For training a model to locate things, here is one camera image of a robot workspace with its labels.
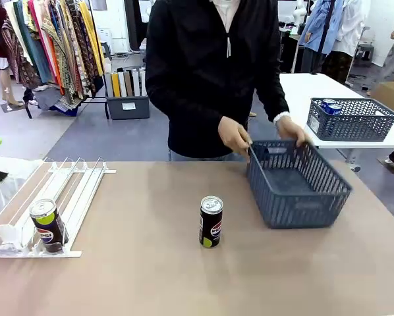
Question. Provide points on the black Pepsi can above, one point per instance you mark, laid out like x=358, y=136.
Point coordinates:
x=47, y=230
x=211, y=227

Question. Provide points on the blue-grey plastic woven basket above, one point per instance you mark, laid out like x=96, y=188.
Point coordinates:
x=299, y=214
x=348, y=131

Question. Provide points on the blue white Pocari can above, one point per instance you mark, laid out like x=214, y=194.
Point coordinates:
x=334, y=109
x=327, y=102

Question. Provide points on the person left forearm black sleeve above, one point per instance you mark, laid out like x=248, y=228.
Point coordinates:
x=276, y=102

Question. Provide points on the person right forearm black sleeve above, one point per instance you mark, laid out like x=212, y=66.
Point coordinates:
x=190, y=108

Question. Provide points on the person right hand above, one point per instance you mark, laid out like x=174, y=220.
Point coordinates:
x=233, y=135

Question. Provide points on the person left hand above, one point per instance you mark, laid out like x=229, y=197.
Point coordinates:
x=292, y=130

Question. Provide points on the mannequin legs with stand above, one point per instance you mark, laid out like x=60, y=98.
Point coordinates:
x=6, y=89

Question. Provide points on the grey cloth pile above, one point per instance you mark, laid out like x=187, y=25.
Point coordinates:
x=47, y=98

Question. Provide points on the brown patterned shawl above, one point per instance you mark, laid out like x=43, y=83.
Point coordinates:
x=20, y=66

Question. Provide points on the orange hanging garment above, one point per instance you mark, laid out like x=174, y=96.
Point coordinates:
x=56, y=66

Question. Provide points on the green hanging garment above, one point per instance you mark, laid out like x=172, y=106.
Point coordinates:
x=35, y=49

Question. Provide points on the multicolour patterned hanging garment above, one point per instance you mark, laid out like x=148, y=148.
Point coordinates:
x=63, y=56

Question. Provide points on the grey fabric roll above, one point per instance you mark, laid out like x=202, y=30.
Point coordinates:
x=108, y=85

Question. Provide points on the yellow fabric roll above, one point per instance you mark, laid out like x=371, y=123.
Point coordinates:
x=116, y=85

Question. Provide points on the grey storage bin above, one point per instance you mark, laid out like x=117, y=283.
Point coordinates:
x=128, y=108

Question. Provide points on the white fabric roll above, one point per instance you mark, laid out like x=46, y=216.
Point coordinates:
x=122, y=84

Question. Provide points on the yellow hanging garment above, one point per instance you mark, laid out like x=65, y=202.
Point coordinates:
x=91, y=36

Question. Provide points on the brown fabric roll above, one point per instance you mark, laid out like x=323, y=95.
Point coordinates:
x=128, y=84

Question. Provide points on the white box appliance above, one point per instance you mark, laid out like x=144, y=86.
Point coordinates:
x=116, y=41

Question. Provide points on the person torso black jacket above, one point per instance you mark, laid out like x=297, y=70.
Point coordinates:
x=200, y=82

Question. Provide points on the white folding table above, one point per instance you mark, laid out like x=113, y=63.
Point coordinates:
x=315, y=89

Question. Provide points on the white mannequin torso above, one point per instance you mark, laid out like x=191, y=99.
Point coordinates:
x=298, y=13

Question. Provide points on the light blue shirt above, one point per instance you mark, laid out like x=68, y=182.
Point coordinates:
x=315, y=26

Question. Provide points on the dark patterned skirt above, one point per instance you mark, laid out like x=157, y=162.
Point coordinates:
x=338, y=66

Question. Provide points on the grey sneaker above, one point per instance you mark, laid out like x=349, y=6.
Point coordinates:
x=355, y=168

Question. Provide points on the white hanging shirt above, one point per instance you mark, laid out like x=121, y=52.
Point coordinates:
x=350, y=29

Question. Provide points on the grey step stool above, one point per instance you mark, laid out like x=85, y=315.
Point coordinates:
x=365, y=51

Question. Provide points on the brown cardboard box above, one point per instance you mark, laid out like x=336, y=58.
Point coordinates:
x=389, y=95

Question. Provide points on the black clothes rack frame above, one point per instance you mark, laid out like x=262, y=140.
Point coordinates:
x=107, y=112

